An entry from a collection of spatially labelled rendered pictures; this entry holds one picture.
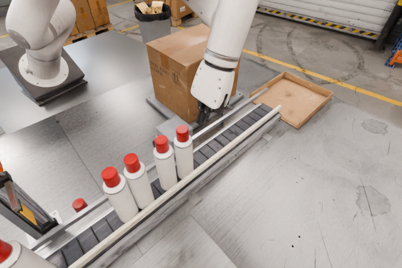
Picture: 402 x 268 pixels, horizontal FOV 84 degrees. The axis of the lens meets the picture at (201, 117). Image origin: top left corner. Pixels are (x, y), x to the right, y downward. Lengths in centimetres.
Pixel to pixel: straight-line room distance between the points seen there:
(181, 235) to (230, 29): 52
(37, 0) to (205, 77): 51
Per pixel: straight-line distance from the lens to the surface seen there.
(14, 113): 130
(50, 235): 66
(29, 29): 89
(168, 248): 65
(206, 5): 61
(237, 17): 51
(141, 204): 67
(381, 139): 115
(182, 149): 60
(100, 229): 71
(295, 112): 108
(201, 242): 65
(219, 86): 54
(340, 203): 86
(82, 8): 396
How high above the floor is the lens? 150
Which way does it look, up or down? 43 degrees down
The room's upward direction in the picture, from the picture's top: straight up
